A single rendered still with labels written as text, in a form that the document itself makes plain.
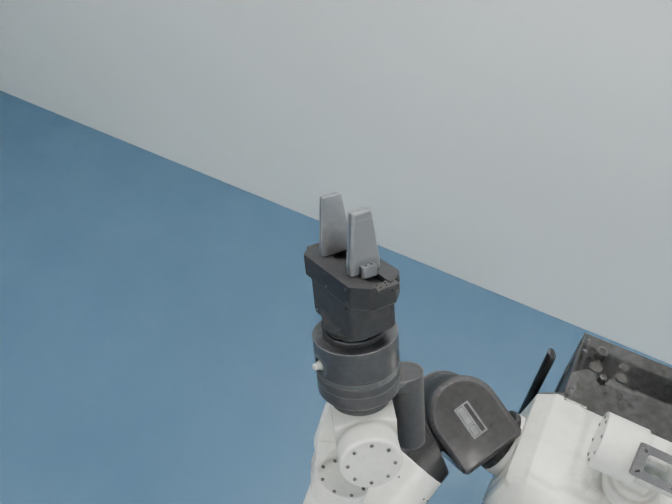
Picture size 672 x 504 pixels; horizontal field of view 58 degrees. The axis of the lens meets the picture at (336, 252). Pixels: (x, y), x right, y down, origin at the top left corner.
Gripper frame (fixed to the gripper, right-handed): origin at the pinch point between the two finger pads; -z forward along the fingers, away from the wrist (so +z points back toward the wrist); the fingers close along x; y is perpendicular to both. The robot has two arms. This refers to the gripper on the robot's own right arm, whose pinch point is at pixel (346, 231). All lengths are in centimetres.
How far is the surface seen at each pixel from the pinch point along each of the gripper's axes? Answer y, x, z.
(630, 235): -146, -71, 66
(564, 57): -120, -81, 6
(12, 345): 46, -196, 100
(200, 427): -5, -130, 120
